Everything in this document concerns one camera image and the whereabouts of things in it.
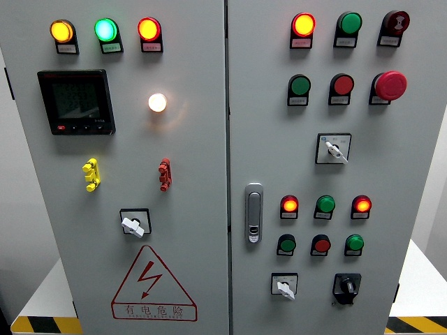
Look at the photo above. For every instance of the small green lamp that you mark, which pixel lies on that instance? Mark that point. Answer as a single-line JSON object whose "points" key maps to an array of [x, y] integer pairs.
{"points": [[355, 243], [326, 204]]}

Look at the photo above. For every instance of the black display meter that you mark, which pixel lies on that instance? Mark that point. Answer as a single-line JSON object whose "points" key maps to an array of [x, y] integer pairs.
{"points": [[77, 102]]}

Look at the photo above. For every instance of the small red push button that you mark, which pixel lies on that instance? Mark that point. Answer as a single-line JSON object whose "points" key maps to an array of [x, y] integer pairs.
{"points": [[322, 245]]}

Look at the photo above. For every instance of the large red stop button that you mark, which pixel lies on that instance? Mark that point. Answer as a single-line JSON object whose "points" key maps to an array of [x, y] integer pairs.
{"points": [[391, 85]]}

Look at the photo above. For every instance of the large green push button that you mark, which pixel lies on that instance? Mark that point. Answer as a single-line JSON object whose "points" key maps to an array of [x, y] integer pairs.
{"points": [[300, 86], [350, 23]]}

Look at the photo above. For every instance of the black knob turn switch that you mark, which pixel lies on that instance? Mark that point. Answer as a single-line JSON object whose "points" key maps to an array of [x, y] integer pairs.
{"points": [[347, 286]]}

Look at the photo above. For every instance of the small label plate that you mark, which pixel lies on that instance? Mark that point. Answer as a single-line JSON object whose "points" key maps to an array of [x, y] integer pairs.
{"points": [[345, 42], [67, 49], [298, 101], [152, 46], [388, 40], [359, 215], [339, 100], [318, 253], [352, 253], [322, 215], [288, 215], [284, 252], [301, 43], [379, 100], [111, 47]]}

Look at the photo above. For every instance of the yellow lit round lamp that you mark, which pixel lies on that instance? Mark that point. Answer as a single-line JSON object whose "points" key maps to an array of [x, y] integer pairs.
{"points": [[61, 31]]}

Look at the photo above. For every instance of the black cabinet hinge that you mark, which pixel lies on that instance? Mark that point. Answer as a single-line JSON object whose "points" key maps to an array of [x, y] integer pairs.
{"points": [[397, 293], [75, 310], [9, 83]]}

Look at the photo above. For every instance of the red warning triangle sign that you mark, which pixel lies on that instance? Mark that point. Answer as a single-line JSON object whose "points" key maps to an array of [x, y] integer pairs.
{"points": [[153, 308]]}

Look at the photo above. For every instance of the dark red buzzer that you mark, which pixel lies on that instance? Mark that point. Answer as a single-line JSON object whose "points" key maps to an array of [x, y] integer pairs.
{"points": [[398, 21]]}

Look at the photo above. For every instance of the white lit lamp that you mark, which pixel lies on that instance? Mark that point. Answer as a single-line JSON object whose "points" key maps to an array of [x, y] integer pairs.
{"points": [[157, 102]]}

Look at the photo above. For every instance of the large red push button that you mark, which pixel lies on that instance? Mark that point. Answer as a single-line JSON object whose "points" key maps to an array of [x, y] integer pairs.
{"points": [[343, 84]]}

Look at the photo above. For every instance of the pale grey cabinet door with display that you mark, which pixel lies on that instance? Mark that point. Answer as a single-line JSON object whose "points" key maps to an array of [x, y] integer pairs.
{"points": [[195, 157]]}

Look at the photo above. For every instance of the silver door lock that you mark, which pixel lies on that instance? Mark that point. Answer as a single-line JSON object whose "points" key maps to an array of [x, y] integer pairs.
{"points": [[254, 213]]}

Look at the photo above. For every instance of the small green push button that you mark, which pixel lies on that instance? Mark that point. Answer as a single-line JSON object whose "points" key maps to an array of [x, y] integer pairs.
{"points": [[287, 245]]}

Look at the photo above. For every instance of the green lit round lamp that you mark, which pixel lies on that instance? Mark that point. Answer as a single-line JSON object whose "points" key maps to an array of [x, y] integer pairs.
{"points": [[105, 30]]}

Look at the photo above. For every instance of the black yellow striped tape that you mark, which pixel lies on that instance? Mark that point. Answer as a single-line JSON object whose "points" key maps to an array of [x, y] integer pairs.
{"points": [[45, 325], [417, 325]]}

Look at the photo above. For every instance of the pale grey cabinet door with lock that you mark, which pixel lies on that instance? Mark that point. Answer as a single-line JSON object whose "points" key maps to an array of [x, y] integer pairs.
{"points": [[279, 160]]}

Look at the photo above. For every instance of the large red lit lamp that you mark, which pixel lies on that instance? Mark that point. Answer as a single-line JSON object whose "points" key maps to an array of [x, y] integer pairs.
{"points": [[303, 24], [148, 29]]}

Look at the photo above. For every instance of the small red lit lamp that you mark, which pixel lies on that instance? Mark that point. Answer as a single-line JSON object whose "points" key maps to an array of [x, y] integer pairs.
{"points": [[362, 204], [289, 204]]}

